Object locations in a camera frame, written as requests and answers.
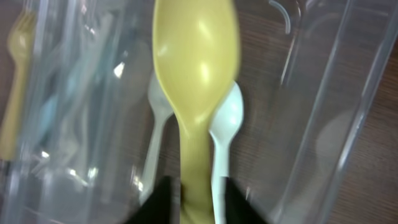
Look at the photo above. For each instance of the yellow plastic spoon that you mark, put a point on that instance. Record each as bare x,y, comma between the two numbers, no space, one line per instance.
197,50

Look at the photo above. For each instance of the left clear plastic container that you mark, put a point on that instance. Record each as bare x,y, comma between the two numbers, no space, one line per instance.
82,172

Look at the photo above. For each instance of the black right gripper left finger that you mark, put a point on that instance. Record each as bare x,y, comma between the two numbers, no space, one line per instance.
157,209

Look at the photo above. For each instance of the white spoon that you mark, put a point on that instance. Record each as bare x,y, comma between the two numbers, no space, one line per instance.
226,123
162,111

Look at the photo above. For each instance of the right clear plastic container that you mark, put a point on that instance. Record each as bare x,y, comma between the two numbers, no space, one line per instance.
308,75

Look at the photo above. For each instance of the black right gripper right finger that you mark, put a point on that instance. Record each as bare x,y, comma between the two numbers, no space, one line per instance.
237,208

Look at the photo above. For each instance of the yellow plastic fork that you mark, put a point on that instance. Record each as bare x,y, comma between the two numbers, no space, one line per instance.
19,46

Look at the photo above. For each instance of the clear plastic container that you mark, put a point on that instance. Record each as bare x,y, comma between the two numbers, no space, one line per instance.
82,172
308,75

